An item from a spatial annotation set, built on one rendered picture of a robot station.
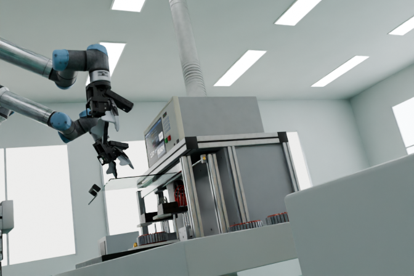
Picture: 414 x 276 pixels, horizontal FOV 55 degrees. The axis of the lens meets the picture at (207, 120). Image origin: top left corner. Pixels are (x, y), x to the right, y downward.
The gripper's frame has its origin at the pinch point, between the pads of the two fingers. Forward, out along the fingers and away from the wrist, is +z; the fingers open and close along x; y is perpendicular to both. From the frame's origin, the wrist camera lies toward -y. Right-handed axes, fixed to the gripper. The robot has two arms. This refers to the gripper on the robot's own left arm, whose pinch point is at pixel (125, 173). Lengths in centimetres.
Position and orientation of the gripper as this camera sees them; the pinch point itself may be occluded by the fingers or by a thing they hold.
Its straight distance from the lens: 196.8
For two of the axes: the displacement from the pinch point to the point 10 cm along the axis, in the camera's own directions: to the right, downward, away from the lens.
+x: 7.0, -3.9, -6.0
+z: 5.0, 8.7, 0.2
